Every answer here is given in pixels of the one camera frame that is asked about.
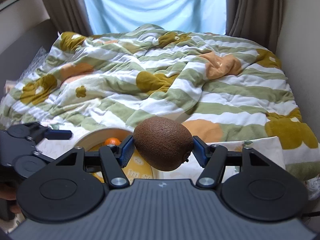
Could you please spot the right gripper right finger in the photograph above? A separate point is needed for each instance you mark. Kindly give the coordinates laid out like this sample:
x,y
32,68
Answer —
x,y
212,159

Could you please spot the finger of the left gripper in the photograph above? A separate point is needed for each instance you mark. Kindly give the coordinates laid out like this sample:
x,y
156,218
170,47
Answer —
x,y
53,134

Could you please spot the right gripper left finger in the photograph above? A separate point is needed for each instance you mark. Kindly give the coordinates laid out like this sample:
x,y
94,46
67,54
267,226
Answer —
x,y
113,159

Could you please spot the mandarin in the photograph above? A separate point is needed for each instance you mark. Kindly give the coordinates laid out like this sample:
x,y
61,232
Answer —
x,y
112,141

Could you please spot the brown kiwi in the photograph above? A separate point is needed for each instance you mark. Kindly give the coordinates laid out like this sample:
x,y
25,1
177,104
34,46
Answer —
x,y
163,143

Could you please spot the cream yellow ceramic bowl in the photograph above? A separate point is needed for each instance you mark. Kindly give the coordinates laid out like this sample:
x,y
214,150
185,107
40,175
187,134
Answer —
x,y
137,168

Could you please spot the floral white tablecloth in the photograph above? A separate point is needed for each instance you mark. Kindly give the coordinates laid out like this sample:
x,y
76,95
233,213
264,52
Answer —
x,y
269,147

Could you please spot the green striped floral duvet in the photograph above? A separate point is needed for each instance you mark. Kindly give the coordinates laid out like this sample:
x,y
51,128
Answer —
x,y
221,88

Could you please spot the grey headboard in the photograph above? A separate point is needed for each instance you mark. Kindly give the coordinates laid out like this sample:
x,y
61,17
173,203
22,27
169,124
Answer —
x,y
17,57

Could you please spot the left brown curtain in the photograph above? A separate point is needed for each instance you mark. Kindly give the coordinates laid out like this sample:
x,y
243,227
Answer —
x,y
69,15

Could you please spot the brown curtain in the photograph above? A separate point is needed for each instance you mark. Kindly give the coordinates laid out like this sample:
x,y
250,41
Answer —
x,y
256,20
69,15

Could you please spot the light blue window sheet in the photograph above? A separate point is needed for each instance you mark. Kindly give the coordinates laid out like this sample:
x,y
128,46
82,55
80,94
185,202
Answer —
x,y
119,16

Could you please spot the right brown curtain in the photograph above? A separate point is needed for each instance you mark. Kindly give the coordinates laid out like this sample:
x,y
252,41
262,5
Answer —
x,y
256,20

